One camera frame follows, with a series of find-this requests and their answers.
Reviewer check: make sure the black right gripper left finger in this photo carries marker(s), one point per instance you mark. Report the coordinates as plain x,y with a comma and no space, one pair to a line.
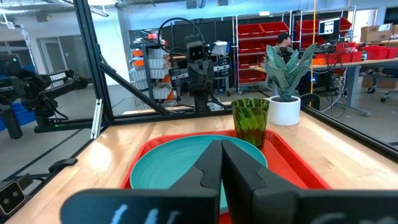
140,207

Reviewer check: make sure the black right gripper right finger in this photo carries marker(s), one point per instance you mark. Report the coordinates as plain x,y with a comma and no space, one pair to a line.
280,205

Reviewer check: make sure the red plastic tray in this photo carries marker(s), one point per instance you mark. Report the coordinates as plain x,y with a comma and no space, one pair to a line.
286,168

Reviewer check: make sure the teal round plate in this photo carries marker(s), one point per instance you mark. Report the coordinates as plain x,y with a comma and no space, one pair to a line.
168,165

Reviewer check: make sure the green faceted glass cup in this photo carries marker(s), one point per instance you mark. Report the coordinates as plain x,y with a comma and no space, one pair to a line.
250,121

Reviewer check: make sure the black Trossen-labelled robot arm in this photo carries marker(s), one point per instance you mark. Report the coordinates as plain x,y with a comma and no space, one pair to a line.
57,77

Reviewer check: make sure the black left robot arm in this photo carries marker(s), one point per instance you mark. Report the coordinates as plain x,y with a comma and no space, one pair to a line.
201,104

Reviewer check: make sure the rack with white bins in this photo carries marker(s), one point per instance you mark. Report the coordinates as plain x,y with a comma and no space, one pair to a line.
155,65

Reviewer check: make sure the shelf with red bins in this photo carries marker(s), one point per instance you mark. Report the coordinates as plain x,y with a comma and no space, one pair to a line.
306,28
250,31

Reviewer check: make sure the green snake plant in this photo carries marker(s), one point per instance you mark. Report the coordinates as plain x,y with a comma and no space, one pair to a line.
287,74

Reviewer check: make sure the black clamp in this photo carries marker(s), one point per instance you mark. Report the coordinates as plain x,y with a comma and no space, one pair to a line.
63,163

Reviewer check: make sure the white plant pot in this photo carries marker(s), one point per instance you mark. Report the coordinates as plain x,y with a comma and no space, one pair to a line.
284,112

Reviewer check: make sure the person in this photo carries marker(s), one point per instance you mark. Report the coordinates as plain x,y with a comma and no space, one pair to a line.
283,39

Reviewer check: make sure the black chair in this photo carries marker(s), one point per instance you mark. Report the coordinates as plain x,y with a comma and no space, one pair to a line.
311,99

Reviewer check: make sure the wooden-top desk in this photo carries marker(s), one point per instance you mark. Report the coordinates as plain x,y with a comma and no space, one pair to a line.
353,87

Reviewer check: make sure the white-screen monitor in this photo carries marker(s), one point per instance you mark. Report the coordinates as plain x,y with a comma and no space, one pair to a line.
329,26

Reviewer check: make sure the blue bins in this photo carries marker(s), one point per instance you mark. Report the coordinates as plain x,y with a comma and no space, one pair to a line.
23,116

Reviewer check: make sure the red bin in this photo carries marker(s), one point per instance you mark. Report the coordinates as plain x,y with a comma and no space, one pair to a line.
348,56
376,53

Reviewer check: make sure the cardboard box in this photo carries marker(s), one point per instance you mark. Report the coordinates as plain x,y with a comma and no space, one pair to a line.
376,32

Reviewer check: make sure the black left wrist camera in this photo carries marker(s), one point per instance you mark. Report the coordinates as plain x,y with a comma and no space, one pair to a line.
196,53

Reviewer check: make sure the silver frame bracket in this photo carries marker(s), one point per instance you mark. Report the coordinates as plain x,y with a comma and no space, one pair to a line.
97,118

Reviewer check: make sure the black aluminium rig frame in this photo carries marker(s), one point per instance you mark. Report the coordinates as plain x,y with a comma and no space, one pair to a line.
93,62

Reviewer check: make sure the black stereo camera box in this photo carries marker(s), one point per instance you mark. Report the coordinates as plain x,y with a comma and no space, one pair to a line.
11,197

